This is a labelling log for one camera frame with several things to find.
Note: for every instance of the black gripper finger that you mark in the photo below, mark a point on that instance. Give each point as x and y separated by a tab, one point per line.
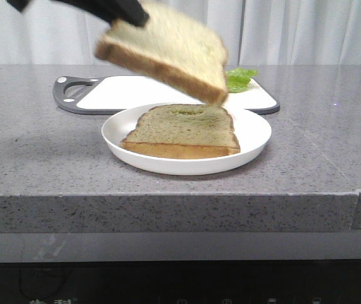
109	10

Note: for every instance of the toasted bread slice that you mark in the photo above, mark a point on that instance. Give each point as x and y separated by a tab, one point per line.
172	48
183	131

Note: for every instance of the green lettuce leaf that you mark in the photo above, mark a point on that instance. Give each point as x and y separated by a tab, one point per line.
238	79

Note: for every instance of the white cutting board dark rim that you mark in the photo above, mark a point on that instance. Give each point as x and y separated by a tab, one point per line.
109	95

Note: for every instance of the white curtain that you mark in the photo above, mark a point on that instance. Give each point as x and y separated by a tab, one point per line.
254	32

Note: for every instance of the white round plate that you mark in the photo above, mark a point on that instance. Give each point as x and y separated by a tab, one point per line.
252	131

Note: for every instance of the black appliance panel below counter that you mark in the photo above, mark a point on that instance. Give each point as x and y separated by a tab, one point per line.
307	281

